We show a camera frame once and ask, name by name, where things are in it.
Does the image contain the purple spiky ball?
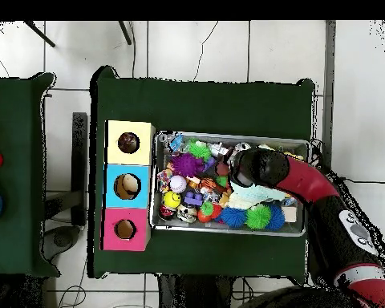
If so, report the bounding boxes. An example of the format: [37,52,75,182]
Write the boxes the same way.
[171,152,208,179]

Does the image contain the clear shallow bin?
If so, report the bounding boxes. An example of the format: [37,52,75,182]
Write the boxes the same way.
[148,132,312,238]

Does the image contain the crushed plastic water bottle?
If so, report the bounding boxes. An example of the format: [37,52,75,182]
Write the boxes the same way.
[155,133,184,155]

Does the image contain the black cable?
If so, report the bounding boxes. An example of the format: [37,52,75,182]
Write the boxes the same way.
[342,176,385,187]

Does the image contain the large blue spiky ball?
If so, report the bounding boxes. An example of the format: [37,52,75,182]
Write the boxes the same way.
[220,205,249,230]

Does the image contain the green covered side table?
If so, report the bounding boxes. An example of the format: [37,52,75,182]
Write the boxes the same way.
[0,72,59,278]

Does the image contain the mint green knitted cloth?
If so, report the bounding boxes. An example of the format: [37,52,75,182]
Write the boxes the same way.
[228,180,290,210]

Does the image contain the green spiky ball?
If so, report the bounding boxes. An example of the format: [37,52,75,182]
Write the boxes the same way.
[187,140,213,163]

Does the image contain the dark green table cloth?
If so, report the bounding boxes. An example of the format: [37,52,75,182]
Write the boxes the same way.
[88,65,317,285]

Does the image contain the green fuzzy monster toy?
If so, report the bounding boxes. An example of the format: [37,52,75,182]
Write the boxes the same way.
[245,204,274,232]

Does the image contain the white baseball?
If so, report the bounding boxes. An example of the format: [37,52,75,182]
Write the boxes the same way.
[169,175,188,195]

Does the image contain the black tripod leg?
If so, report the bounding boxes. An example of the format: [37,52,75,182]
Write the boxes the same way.
[118,20,134,47]
[22,20,57,49]

